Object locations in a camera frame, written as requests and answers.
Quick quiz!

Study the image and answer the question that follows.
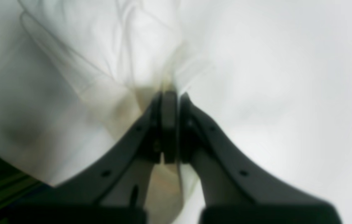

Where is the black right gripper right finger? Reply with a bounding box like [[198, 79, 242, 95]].
[[180, 94, 342, 224]]

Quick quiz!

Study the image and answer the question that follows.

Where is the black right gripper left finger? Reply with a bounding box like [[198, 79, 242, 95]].
[[9, 91, 177, 224]]

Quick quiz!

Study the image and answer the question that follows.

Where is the white printed T-shirt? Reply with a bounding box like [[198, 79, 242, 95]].
[[0, 0, 213, 224]]

